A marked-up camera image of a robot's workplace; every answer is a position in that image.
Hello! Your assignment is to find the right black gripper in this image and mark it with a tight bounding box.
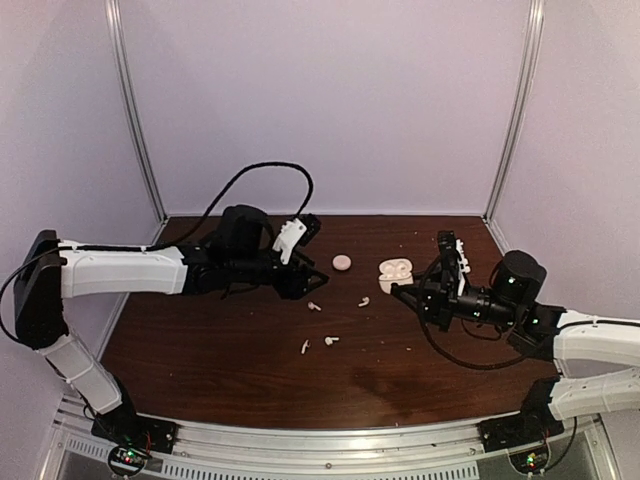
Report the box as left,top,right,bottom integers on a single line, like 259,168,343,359
391,267,520,334

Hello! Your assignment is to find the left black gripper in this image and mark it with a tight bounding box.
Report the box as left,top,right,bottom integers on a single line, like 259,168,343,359
228,248,330,300

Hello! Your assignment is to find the white square charging case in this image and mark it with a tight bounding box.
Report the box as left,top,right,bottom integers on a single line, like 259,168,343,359
378,258,414,295

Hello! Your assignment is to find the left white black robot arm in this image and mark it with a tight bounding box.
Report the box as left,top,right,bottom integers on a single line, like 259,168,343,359
7,205,328,444

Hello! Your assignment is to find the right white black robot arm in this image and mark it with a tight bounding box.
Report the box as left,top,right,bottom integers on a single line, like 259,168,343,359
379,250,639,442

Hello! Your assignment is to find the pink round earbud case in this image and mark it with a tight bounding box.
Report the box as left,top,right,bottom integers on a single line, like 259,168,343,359
332,254,352,271

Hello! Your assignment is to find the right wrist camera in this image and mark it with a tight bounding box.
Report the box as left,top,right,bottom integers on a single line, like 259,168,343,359
437,230,471,298

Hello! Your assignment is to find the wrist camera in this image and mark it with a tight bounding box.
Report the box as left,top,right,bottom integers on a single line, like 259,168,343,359
437,230,471,298
272,214,321,265

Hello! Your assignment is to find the right black cable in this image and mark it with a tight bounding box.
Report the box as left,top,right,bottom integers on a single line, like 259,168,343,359
419,299,531,372

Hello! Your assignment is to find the black cable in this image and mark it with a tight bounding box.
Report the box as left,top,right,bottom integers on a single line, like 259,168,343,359
144,160,316,251
419,299,531,372

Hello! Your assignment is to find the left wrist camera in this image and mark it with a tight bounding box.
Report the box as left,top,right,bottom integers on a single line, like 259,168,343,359
272,214,321,265

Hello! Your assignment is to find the left black cable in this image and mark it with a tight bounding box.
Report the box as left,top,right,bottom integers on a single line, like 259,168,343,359
144,160,316,251

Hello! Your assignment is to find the front aluminium rail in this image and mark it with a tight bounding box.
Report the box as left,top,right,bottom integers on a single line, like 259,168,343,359
35,395,622,479

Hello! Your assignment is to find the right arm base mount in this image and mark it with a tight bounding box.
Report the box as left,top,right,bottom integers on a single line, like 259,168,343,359
478,377,565,476

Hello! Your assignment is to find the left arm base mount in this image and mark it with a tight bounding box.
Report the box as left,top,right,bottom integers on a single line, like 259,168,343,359
83,378,177,479

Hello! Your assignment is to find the right aluminium frame post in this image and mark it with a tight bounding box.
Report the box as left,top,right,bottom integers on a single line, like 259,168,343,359
483,0,545,223

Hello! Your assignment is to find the aluminium frame post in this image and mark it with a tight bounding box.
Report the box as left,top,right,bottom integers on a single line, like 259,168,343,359
483,0,545,223
104,0,168,223

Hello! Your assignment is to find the left aluminium frame post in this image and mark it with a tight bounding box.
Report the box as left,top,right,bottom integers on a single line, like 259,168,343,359
104,0,168,223

